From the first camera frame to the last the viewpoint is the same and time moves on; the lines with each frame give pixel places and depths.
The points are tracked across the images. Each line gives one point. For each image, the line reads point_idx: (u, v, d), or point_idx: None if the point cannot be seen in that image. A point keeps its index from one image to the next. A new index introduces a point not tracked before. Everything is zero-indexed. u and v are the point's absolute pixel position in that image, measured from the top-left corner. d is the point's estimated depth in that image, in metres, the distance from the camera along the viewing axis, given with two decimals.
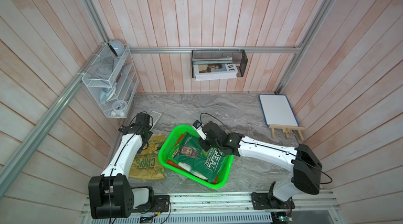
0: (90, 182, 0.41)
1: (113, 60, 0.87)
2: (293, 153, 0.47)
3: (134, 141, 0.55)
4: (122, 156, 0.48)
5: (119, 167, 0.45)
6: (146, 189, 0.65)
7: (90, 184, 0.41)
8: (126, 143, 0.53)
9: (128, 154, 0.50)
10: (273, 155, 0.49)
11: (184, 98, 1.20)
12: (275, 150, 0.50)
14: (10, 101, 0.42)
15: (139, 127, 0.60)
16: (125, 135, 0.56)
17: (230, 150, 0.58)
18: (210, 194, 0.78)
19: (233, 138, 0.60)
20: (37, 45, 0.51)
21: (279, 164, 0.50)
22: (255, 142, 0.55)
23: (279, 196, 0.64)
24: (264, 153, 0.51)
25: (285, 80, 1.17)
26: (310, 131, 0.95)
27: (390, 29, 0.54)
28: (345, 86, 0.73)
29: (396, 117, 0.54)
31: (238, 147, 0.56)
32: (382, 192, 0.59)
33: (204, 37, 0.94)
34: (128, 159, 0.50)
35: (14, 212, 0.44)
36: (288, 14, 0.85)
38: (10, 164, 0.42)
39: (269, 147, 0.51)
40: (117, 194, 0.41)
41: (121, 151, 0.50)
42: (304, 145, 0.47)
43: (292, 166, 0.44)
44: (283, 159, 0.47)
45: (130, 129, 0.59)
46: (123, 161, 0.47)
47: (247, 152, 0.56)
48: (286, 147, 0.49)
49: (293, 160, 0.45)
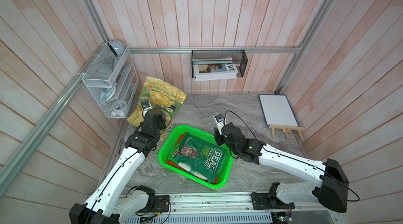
0: (72, 209, 0.38)
1: (113, 60, 0.87)
2: (321, 168, 0.45)
3: (132, 162, 0.48)
4: (112, 182, 0.43)
5: (104, 199, 0.40)
6: (144, 196, 0.63)
7: (71, 212, 0.38)
8: (122, 163, 0.46)
9: (119, 182, 0.44)
10: (298, 168, 0.47)
11: None
12: (301, 163, 0.47)
14: (10, 101, 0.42)
15: (145, 142, 0.51)
16: (126, 149, 0.49)
17: (249, 157, 0.56)
18: (210, 194, 0.78)
19: (253, 146, 0.57)
20: (37, 45, 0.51)
21: (307, 180, 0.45)
22: (277, 152, 0.52)
23: (283, 199, 0.64)
24: (289, 165, 0.49)
25: (285, 80, 1.17)
26: (310, 131, 0.95)
27: (390, 30, 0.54)
28: (345, 86, 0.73)
29: (396, 117, 0.54)
31: (259, 154, 0.54)
32: (382, 193, 0.58)
33: (204, 37, 0.94)
34: (119, 186, 0.45)
35: (14, 212, 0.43)
36: (288, 14, 0.85)
38: (10, 164, 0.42)
39: (294, 158, 0.49)
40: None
41: (113, 173, 0.44)
42: (331, 160, 0.45)
43: (319, 182, 0.44)
44: (310, 173, 0.45)
45: (133, 142, 0.51)
46: (110, 191, 0.42)
47: (267, 161, 0.54)
48: (313, 160, 0.47)
49: (322, 176, 0.43)
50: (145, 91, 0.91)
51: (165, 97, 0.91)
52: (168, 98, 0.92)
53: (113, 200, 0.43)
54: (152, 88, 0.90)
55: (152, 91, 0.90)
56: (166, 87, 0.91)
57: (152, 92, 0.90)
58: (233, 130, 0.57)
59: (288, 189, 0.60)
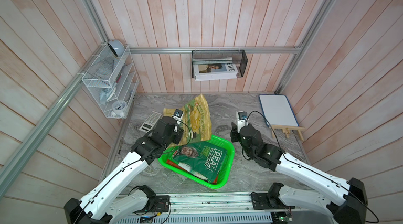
0: (68, 202, 0.39)
1: (113, 60, 0.87)
2: (344, 186, 0.43)
3: (131, 170, 0.46)
4: (108, 185, 0.42)
5: (96, 202, 0.40)
6: (143, 200, 0.63)
7: (66, 205, 0.39)
8: (123, 168, 0.45)
9: (114, 188, 0.43)
10: (320, 183, 0.45)
11: (184, 98, 1.20)
12: (323, 178, 0.46)
14: (10, 101, 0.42)
15: (150, 150, 0.49)
16: (130, 154, 0.48)
17: (266, 163, 0.54)
18: (210, 194, 0.78)
19: (272, 152, 0.55)
20: (37, 45, 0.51)
21: (326, 194, 0.46)
22: (298, 163, 0.50)
23: (284, 201, 0.64)
24: (309, 178, 0.47)
25: (285, 80, 1.17)
26: (310, 131, 0.95)
27: (390, 29, 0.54)
28: (345, 86, 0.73)
29: (396, 117, 0.54)
31: (278, 162, 0.52)
32: (382, 193, 0.58)
33: (204, 37, 0.94)
34: (115, 191, 0.44)
35: (14, 212, 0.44)
36: (288, 14, 0.85)
38: (10, 164, 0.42)
39: (315, 172, 0.47)
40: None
41: (112, 177, 0.44)
42: (357, 181, 0.43)
43: (341, 200, 0.43)
44: (333, 190, 0.43)
45: (140, 148, 0.49)
46: (105, 194, 0.41)
47: (285, 170, 0.52)
48: (335, 177, 0.45)
49: (346, 195, 0.42)
50: (193, 102, 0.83)
51: (197, 122, 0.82)
52: (199, 124, 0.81)
53: (105, 204, 0.42)
54: (198, 107, 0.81)
55: (196, 108, 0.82)
56: (206, 119, 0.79)
57: (196, 109, 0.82)
58: (254, 134, 0.54)
59: (295, 195, 0.59)
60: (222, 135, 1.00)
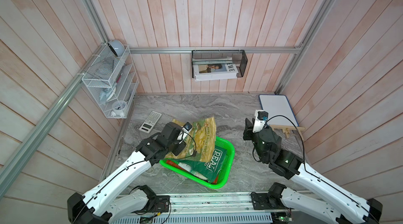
0: (72, 196, 0.40)
1: (113, 60, 0.87)
2: (364, 207, 0.42)
3: (136, 169, 0.47)
4: (111, 182, 0.43)
5: (99, 199, 0.40)
6: (143, 200, 0.63)
7: (70, 198, 0.40)
8: (127, 167, 0.46)
9: (117, 185, 0.44)
10: (340, 200, 0.44)
11: (184, 98, 1.20)
12: (343, 195, 0.44)
14: (10, 101, 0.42)
15: (155, 150, 0.50)
16: (135, 152, 0.49)
17: (283, 171, 0.51)
18: (210, 194, 0.78)
19: (290, 160, 0.52)
20: (38, 45, 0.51)
21: (339, 208, 0.45)
22: (318, 176, 0.48)
23: (285, 203, 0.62)
24: (328, 192, 0.45)
25: (285, 81, 1.18)
26: (310, 131, 0.95)
27: (390, 29, 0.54)
28: (345, 86, 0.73)
29: (396, 117, 0.54)
31: (296, 172, 0.49)
32: (382, 193, 0.58)
33: (204, 37, 0.94)
34: (118, 189, 0.45)
35: (14, 212, 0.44)
36: (288, 14, 0.85)
38: (10, 164, 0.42)
39: (335, 187, 0.46)
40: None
41: (116, 174, 0.45)
42: (377, 203, 0.42)
43: (359, 219, 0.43)
44: (353, 210, 0.42)
45: (145, 148, 0.51)
46: (108, 191, 0.42)
47: (301, 180, 0.50)
48: (355, 196, 0.44)
49: (366, 217, 0.40)
50: (202, 122, 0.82)
51: (201, 142, 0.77)
52: (202, 145, 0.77)
53: (107, 200, 0.43)
54: (205, 128, 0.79)
55: (203, 128, 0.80)
56: (211, 141, 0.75)
57: (203, 129, 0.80)
58: (275, 141, 0.50)
59: (299, 200, 0.59)
60: (222, 135, 1.00)
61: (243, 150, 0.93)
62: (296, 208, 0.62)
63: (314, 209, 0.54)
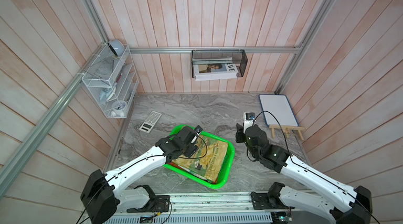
0: (94, 172, 0.43)
1: (113, 60, 0.87)
2: (351, 193, 0.43)
3: (155, 161, 0.51)
4: (131, 168, 0.46)
5: (120, 179, 0.43)
6: (145, 198, 0.63)
7: (93, 173, 0.42)
8: (147, 157, 0.50)
9: (137, 171, 0.47)
10: (326, 189, 0.45)
11: (184, 98, 1.20)
12: (330, 184, 0.45)
14: (10, 101, 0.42)
15: (172, 149, 0.55)
16: (155, 147, 0.54)
17: (272, 164, 0.54)
18: (210, 194, 0.78)
19: (278, 153, 0.54)
20: (37, 45, 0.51)
21: (331, 200, 0.45)
22: (305, 167, 0.50)
23: (284, 201, 0.64)
24: (315, 182, 0.47)
25: (285, 80, 1.17)
26: (310, 131, 0.95)
27: (390, 29, 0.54)
28: (345, 86, 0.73)
29: (397, 117, 0.54)
31: (284, 164, 0.52)
32: (382, 193, 0.58)
33: (204, 37, 0.94)
34: (136, 175, 0.48)
35: (14, 212, 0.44)
36: (288, 14, 0.85)
38: (10, 164, 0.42)
39: (322, 177, 0.47)
40: (98, 202, 0.40)
41: (137, 161, 0.48)
42: (364, 189, 0.43)
43: (347, 207, 0.42)
44: (339, 197, 0.43)
45: (163, 146, 0.55)
46: (127, 174, 0.45)
47: (291, 171, 0.51)
48: (342, 184, 0.45)
49: (352, 203, 0.41)
50: (212, 141, 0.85)
51: (207, 159, 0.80)
52: (209, 162, 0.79)
53: (125, 183, 0.46)
54: (214, 148, 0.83)
55: (212, 147, 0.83)
56: (218, 162, 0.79)
57: (211, 147, 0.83)
58: (258, 135, 0.54)
59: (297, 196, 0.59)
60: (222, 134, 1.00)
61: (243, 150, 0.93)
62: (296, 205, 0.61)
63: (310, 204, 0.54)
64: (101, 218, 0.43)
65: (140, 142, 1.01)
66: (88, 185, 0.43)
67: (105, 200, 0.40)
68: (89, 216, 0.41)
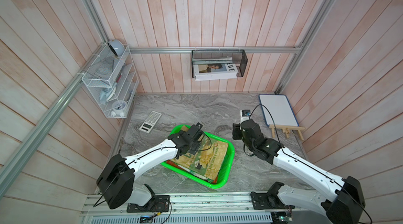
0: (114, 157, 0.45)
1: (113, 60, 0.87)
2: (338, 182, 0.43)
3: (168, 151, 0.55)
4: (149, 155, 0.50)
5: (139, 164, 0.46)
6: (147, 195, 0.64)
7: (113, 158, 0.45)
8: (162, 147, 0.54)
9: (154, 159, 0.51)
10: (314, 178, 0.46)
11: (184, 98, 1.20)
12: (319, 173, 0.46)
14: (10, 101, 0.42)
15: (183, 143, 0.59)
16: (168, 139, 0.58)
17: (264, 155, 0.56)
18: (210, 194, 0.78)
19: (271, 145, 0.57)
20: (38, 45, 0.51)
21: (320, 190, 0.46)
22: (295, 157, 0.51)
23: (283, 199, 0.64)
24: (304, 171, 0.48)
25: (285, 80, 1.17)
26: (310, 131, 0.95)
27: (390, 29, 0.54)
28: (345, 86, 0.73)
29: (397, 117, 0.54)
31: (275, 155, 0.54)
32: (382, 193, 0.58)
33: (204, 36, 0.94)
34: (151, 163, 0.51)
35: (14, 212, 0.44)
36: (288, 14, 0.85)
38: (10, 164, 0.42)
39: (311, 167, 0.48)
40: (118, 184, 0.41)
41: (152, 150, 0.52)
42: (353, 179, 0.43)
43: (333, 195, 0.41)
44: (326, 185, 0.44)
45: (175, 139, 0.59)
46: (145, 160, 0.48)
47: (282, 162, 0.53)
48: (331, 173, 0.45)
49: (338, 191, 0.41)
50: (212, 141, 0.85)
51: (207, 159, 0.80)
52: (209, 161, 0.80)
53: (143, 168, 0.49)
54: (214, 148, 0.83)
55: (212, 147, 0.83)
56: (218, 162, 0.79)
57: (211, 147, 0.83)
58: (252, 126, 0.58)
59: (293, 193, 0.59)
60: (222, 134, 1.00)
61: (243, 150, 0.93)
62: (295, 204, 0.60)
63: (304, 200, 0.54)
64: (116, 202, 0.45)
65: (140, 142, 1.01)
66: (108, 168, 0.44)
67: (126, 181, 0.42)
68: (106, 199, 0.42)
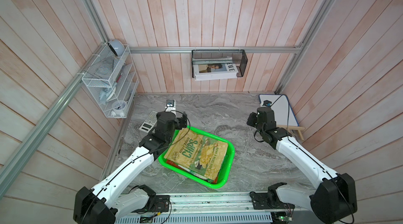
0: (78, 193, 0.40)
1: (113, 60, 0.87)
2: (330, 173, 0.44)
3: (142, 161, 0.50)
4: (119, 176, 0.45)
5: (109, 190, 0.42)
6: (145, 198, 0.64)
7: (77, 195, 0.40)
8: (133, 159, 0.49)
9: (127, 176, 0.46)
10: (308, 164, 0.47)
11: (184, 98, 1.20)
12: (314, 162, 0.47)
14: (10, 101, 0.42)
15: (156, 146, 0.54)
16: (139, 147, 0.53)
17: (269, 139, 0.61)
18: (210, 194, 0.78)
19: (279, 130, 0.60)
20: (38, 45, 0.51)
21: (310, 178, 0.47)
22: (297, 145, 0.54)
23: (280, 195, 0.64)
24: (300, 158, 0.50)
25: (285, 80, 1.17)
26: (310, 131, 0.95)
27: (390, 29, 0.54)
28: (345, 86, 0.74)
29: (396, 117, 0.54)
31: (279, 139, 0.57)
32: (382, 192, 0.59)
33: (204, 36, 0.94)
34: (126, 181, 0.47)
35: (14, 212, 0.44)
36: (288, 14, 0.85)
38: (10, 164, 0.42)
39: (310, 156, 0.49)
40: (92, 219, 0.39)
41: (123, 167, 0.47)
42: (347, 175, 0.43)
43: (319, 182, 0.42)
44: (316, 172, 0.45)
45: (147, 144, 0.54)
46: (116, 183, 0.43)
47: (285, 147, 0.55)
48: (327, 166, 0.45)
49: (325, 179, 0.42)
50: (212, 141, 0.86)
51: (207, 159, 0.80)
52: (209, 162, 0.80)
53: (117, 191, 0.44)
54: (214, 148, 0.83)
55: (212, 147, 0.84)
56: (218, 162, 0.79)
57: (211, 147, 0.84)
58: (266, 110, 0.62)
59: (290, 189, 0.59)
60: (222, 134, 1.00)
61: (243, 150, 0.93)
62: (292, 202, 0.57)
63: (299, 197, 0.54)
64: None
65: None
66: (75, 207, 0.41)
67: (99, 214, 0.39)
68: None
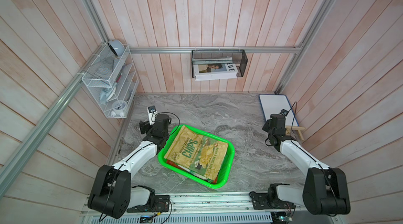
0: (101, 169, 0.44)
1: (113, 60, 0.87)
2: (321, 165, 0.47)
3: (150, 148, 0.59)
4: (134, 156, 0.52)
5: (128, 165, 0.47)
6: (147, 191, 0.65)
7: (99, 170, 0.44)
8: (142, 147, 0.57)
9: (141, 157, 0.54)
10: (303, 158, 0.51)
11: (184, 98, 1.20)
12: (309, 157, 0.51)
14: (10, 101, 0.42)
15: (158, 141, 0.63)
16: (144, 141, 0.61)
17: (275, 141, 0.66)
18: (210, 194, 0.78)
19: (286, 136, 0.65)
20: (38, 45, 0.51)
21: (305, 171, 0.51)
22: (297, 145, 0.58)
23: (279, 192, 0.65)
24: (297, 154, 0.54)
25: (285, 80, 1.17)
26: (310, 131, 0.95)
27: (390, 29, 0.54)
28: (345, 86, 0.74)
29: (396, 117, 0.54)
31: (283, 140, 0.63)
32: (382, 193, 0.58)
33: (204, 36, 0.94)
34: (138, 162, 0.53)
35: (14, 212, 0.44)
36: (288, 14, 0.85)
38: (10, 163, 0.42)
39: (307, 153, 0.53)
40: (116, 189, 0.42)
41: (136, 151, 0.54)
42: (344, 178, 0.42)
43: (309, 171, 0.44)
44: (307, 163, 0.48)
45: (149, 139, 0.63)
46: (134, 161, 0.50)
47: (286, 147, 0.60)
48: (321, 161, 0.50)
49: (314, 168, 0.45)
50: (212, 141, 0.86)
51: (207, 159, 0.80)
52: (209, 162, 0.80)
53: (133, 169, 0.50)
54: (214, 148, 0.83)
55: (212, 147, 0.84)
56: (218, 162, 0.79)
57: (211, 147, 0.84)
58: (278, 117, 0.68)
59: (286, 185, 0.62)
60: (222, 134, 1.00)
61: (243, 150, 0.93)
62: (290, 200, 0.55)
63: (295, 190, 0.55)
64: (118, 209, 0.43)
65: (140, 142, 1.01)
66: (97, 182, 0.43)
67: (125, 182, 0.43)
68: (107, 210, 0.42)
